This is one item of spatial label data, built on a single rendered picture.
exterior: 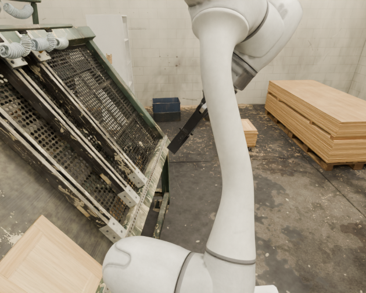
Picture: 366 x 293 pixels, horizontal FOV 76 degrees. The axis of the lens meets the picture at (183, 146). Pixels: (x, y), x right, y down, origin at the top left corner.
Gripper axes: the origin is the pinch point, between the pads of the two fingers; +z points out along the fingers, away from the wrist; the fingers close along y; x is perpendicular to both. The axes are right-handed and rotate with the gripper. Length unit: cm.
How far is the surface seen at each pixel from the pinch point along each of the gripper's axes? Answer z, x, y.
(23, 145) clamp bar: 56, -54, -18
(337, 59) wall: -197, 142, -630
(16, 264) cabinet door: 74, -17, 8
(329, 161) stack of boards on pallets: -12, 171, -301
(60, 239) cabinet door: 75, -14, -11
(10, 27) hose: 22, -91, -30
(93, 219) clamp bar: 75, -11, -31
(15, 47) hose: 28, -87, -32
